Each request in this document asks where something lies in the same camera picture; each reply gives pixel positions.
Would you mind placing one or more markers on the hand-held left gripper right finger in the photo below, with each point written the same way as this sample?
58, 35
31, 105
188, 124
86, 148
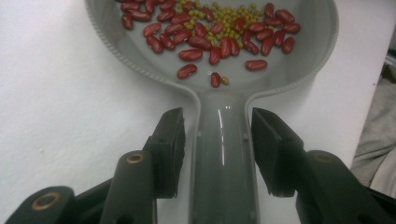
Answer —
274, 155

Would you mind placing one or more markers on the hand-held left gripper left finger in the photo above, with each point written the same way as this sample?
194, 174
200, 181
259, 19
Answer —
168, 155

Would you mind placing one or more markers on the grey dustpan with orange edge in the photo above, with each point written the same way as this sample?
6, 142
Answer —
222, 140

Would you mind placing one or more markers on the red kidney beans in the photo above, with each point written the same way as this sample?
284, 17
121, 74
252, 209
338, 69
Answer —
190, 54

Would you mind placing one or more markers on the small green beans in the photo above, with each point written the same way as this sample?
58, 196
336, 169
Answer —
229, 26

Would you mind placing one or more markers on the white board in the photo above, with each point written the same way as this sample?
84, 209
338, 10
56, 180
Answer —
62, 93

